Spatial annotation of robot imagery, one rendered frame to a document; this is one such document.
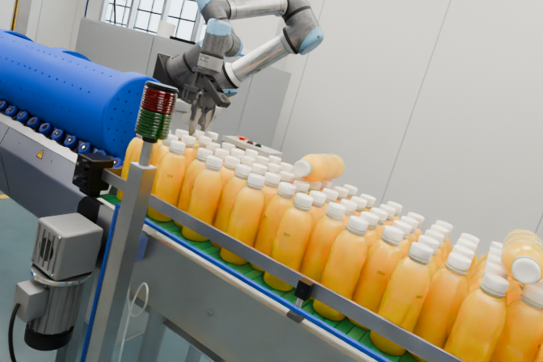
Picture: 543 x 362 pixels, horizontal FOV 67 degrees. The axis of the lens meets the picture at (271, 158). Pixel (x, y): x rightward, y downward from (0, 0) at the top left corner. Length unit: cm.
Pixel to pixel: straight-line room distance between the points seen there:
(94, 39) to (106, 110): 304
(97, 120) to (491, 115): 301
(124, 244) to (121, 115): 56
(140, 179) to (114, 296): 25
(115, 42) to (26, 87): 248
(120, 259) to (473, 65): 326
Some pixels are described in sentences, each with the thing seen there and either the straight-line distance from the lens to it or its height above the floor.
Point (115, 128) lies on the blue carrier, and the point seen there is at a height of 106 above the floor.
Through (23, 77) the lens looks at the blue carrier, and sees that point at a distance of 166.
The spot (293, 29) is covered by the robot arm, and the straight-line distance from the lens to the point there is 165.
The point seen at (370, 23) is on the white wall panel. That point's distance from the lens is 402.
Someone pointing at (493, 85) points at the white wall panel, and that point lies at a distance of 369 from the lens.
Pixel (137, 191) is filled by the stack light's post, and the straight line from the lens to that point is 83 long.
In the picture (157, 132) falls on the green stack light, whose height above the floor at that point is 117.
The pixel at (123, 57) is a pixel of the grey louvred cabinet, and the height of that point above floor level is 119.
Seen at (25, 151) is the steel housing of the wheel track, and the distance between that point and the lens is 165.
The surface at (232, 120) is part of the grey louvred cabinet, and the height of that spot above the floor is 99.
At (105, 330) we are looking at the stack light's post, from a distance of 97.
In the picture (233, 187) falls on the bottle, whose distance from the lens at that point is 99.
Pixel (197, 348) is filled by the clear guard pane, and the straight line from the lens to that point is 95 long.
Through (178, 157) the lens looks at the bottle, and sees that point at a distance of 107.
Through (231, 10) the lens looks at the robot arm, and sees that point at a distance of 147.
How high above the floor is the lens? 132
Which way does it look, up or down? 10 degrees down
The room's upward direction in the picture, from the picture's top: 16 degrees clockwise
